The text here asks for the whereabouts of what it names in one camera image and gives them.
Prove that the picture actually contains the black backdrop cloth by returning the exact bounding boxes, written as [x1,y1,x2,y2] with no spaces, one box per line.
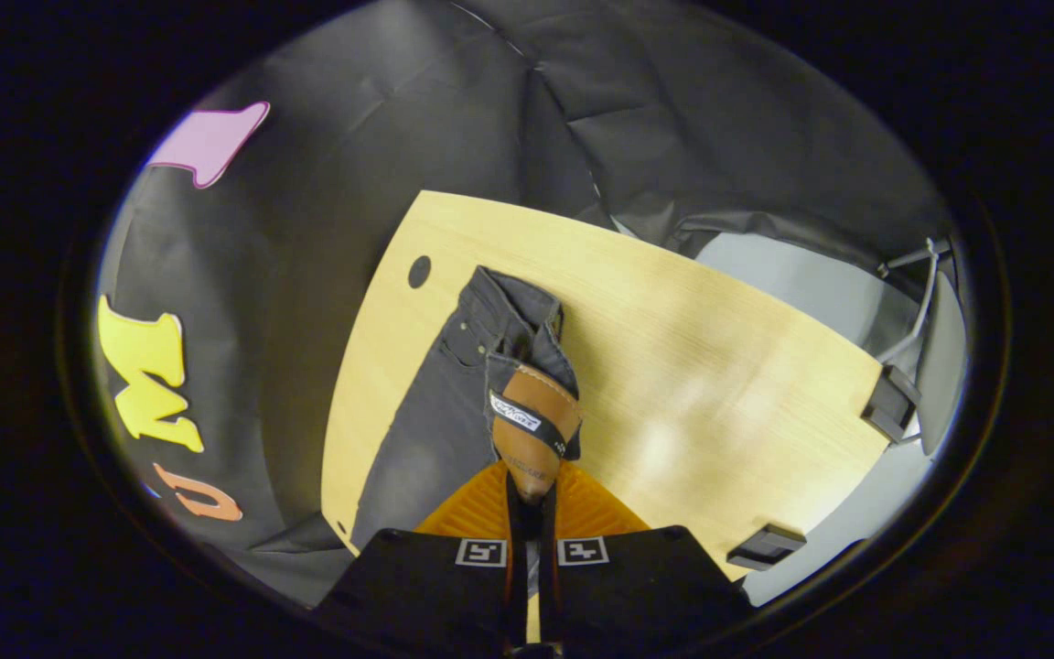
[92,0,958,605]

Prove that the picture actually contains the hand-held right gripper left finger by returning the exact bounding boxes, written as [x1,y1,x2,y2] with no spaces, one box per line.
[315,460,530,659]

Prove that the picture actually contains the black table edge bracket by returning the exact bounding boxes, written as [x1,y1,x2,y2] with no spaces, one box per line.
[726,523,808,573]
[860,364,922,446]

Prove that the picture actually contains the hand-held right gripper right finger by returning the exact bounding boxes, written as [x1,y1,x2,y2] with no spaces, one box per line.
[540,460,757,659]

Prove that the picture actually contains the grey chair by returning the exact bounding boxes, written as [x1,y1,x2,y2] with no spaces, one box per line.
[875,236,969,457]

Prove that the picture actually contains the dark grey jeans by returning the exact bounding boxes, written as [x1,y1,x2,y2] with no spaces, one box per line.
[350,265,585,598]

